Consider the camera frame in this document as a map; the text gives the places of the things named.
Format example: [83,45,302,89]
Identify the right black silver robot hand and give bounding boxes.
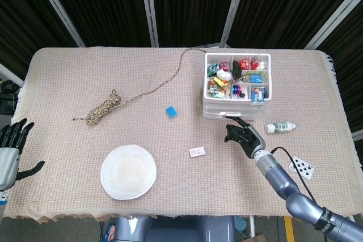
[223,116,267,159]

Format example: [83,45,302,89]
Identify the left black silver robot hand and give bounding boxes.
[0,118,45,191]

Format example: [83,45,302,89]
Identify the clear plastic drawer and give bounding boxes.
[202,113,269,120]
[203,108,269,117]
[204,103,269,117]

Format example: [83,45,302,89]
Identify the small white paper packet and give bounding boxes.
[189,146,206,158]

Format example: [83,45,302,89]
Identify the white compartment tray with trinkets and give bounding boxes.
[201,52,272,120]

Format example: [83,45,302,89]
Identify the white bottle green label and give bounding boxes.
[264,122,297,134]

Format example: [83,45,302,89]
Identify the blue printed snack packet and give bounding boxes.
[250,87,266,106]

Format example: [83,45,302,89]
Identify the orange green candy packets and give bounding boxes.
[208,80,231,98]

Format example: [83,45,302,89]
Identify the blue green flat packet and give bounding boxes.
[246,73,266,84]

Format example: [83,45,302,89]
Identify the spades playing card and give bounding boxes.
[288,155,315,181]

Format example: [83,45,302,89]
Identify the white round lump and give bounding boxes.
[217,69,232,82]

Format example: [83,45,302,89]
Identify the red white packet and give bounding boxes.
[251,57,268,70]

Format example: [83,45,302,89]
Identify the blue white block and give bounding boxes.
[165,105,179,120]

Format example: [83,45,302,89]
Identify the white table leg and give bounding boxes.
[248,215,256,239]

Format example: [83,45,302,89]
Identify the white paper plate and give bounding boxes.
[100,144,158,201]

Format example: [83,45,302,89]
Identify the grey robot torso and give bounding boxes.
[112,215,236,242]

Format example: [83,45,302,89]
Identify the blue red floor packet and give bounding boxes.
[103,220,117,242]

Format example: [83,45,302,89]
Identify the beige woven tablecloth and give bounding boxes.
[0,46,363,223]

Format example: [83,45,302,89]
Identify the black pleated curtain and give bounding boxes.
[0,0,363,138]

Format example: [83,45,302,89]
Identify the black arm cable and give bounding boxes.
[269,147,318,206]

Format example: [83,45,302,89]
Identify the black equipment with cables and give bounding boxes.
[0,79,20,112]

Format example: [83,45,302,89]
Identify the tan black braided rope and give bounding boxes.
[72,46,208,126]

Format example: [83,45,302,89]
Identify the white metal frame post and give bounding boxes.
[220,0,250,48]
[138,0,159,48]
[303,0,363,50]
[29,0,86,48]

